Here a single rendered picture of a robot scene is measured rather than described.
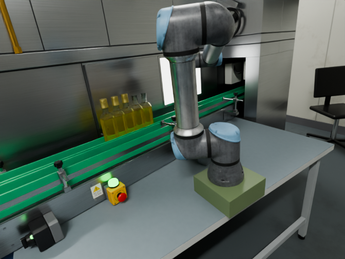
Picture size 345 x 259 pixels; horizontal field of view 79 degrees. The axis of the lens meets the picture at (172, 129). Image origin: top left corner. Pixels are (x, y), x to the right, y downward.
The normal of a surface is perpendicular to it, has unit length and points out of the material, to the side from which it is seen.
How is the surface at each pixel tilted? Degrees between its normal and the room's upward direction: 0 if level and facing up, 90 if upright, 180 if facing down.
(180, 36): 98
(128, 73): 90
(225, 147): 92
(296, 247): 0
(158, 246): 0
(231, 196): 3
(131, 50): 90
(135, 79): 90
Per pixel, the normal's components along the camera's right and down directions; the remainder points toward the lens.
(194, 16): -0.07, 0.07
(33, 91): 0.69, 0.21
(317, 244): -0.09, -0.93
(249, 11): -0.72, 0.32
